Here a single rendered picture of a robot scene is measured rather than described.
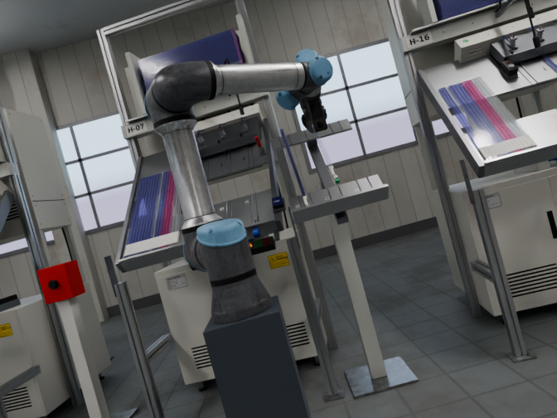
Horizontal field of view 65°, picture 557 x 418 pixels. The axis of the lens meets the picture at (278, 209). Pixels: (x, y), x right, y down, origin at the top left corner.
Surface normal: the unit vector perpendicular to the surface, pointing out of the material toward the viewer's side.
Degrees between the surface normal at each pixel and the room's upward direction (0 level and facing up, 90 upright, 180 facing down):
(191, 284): 90
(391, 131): 90
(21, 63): 90
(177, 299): 90
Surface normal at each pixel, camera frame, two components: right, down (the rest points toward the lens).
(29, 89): 0.02, 0.01
